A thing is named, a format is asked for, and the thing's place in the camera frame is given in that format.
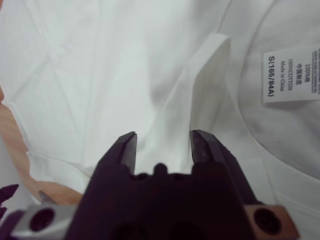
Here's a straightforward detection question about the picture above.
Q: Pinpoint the white t-shirt with black logo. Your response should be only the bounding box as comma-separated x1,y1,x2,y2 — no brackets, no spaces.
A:
0,0,320,210

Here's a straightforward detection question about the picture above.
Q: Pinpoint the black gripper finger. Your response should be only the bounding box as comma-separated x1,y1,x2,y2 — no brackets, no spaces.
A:
95,131,139,176
188,129,262,205

